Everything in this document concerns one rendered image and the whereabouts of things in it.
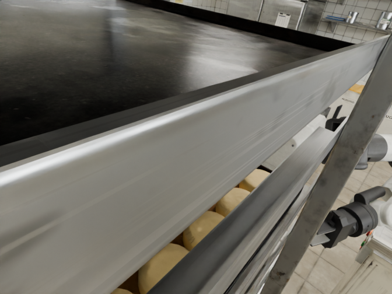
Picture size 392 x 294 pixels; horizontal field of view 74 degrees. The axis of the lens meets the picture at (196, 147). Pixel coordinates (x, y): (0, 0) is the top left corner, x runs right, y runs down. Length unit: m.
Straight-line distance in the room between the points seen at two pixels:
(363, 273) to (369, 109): 1.26
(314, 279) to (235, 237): 2.17
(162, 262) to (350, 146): 0.24
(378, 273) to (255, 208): 1.33
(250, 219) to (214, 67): 0.10
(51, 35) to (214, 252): 0.17
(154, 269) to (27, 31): 0.19
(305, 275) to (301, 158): 2.07
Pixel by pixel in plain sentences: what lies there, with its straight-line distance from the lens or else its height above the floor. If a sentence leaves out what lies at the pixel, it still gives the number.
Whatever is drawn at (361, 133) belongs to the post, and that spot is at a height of 1.60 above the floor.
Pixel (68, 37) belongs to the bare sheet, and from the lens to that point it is 0.19.
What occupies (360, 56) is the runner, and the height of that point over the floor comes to 1.69.
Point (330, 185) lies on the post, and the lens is 0.37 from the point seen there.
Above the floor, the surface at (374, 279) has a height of 0.71.
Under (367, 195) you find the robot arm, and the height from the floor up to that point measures 1.27.
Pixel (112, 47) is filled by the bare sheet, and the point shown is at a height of 1.67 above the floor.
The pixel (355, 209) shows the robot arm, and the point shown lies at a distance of 0.87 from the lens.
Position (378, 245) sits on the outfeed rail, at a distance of 1.44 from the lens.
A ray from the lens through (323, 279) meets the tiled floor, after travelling 2.38.
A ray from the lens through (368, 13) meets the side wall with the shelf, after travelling 5.34.
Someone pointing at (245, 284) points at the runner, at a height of 1.52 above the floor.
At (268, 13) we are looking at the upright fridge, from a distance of 4.90.
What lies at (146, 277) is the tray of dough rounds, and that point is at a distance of 0.23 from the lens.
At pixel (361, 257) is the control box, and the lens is 1.55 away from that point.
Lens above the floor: 1.71
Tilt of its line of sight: 32 degrees down
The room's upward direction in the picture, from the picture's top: 10 degrees clockwise
